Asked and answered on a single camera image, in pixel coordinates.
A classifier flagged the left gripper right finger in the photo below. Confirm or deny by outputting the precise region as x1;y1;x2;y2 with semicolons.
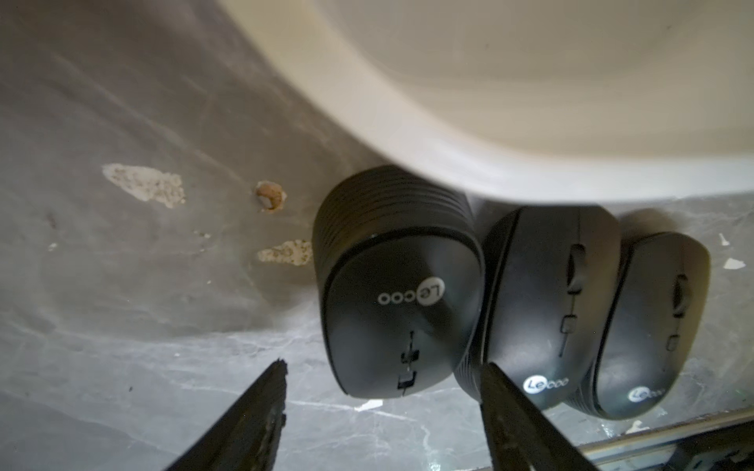
480;363;596;470

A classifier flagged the black mouse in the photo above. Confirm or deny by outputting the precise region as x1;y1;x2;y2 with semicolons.
311;165;485;400
566;232;711;421
455;205;620;410

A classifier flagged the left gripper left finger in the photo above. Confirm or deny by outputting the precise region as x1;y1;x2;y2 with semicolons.
168;359;288;470

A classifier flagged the white storage box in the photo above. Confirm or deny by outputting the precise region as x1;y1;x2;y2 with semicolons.
222;1;753;203

